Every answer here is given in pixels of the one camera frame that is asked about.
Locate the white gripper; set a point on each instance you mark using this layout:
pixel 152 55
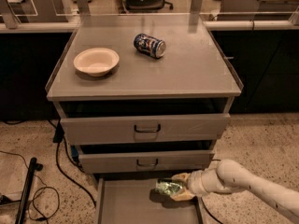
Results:
pixel 195 181

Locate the green can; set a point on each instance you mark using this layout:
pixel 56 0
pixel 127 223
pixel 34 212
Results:
pixel 168 186

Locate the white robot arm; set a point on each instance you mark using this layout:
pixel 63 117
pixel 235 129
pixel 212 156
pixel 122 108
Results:
pixel 230 176

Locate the grey bottom drawer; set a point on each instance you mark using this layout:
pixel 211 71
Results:
pixel 131 198

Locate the grey drawer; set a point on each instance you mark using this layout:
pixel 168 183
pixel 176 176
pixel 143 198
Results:
pixel 116 161
pixel 131 198
pixel 143 129

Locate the grey middle drawer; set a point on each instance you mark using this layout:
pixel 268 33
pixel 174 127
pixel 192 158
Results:
pixel 116 161

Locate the grey drawer cabinet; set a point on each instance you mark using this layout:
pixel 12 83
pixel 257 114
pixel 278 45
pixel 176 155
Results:
pixel 192 77

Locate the grey top drawer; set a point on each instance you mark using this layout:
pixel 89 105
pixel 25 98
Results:
pixel 143 129

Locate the blue soda can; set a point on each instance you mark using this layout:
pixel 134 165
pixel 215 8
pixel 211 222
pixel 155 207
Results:
pixel 149 45

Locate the white bowl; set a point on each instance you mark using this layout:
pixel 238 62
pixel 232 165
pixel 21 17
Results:
pixel 96 62

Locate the black pole on floor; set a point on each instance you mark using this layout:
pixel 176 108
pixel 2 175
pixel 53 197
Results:
pixel 26 191

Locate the white rail bar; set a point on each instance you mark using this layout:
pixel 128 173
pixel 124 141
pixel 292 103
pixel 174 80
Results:
pixel 249 25

